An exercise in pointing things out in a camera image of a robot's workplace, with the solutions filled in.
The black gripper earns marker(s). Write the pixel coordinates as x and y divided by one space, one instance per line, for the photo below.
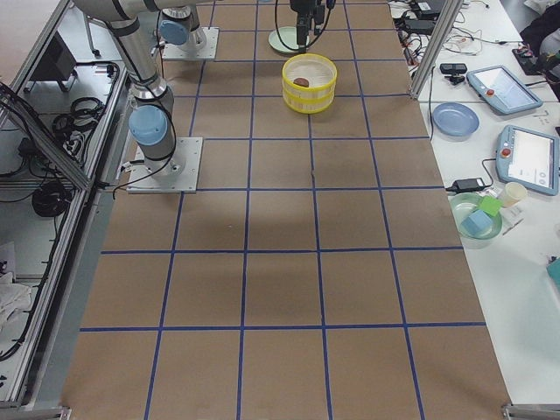
303 9

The yellow steamer layer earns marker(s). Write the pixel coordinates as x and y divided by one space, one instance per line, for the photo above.
307 106
317 69

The brown bun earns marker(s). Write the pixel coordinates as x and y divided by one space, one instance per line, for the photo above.
302 82

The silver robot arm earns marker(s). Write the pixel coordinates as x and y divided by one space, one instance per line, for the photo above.
151 121
181 26

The light green plate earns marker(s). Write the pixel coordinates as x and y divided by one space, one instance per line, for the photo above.
284 40

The black webcam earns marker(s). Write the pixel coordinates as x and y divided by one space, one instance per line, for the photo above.
453 72

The blue plate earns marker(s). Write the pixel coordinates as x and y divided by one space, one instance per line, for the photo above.
455 119

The far teach pendant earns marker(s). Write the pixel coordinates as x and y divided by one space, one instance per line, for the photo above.
502 90

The teach pendant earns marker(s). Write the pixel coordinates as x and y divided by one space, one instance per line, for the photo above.
502 90
530 158

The small black power adapter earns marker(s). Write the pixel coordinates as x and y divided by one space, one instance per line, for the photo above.
468 185

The near teach pendant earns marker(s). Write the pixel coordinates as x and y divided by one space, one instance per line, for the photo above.
530 158

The green tray plate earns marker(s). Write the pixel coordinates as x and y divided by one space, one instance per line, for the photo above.
465 203

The green cube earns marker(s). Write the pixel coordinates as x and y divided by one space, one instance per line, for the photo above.
490 205

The light blue cube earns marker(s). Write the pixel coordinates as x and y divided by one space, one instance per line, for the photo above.
476 223

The paper cup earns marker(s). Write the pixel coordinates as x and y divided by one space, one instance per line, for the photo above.
512 193

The aluminium frame post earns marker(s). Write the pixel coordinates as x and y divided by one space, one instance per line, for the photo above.
442 29

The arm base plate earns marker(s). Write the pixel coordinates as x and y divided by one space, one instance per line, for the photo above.
202 45
181 174

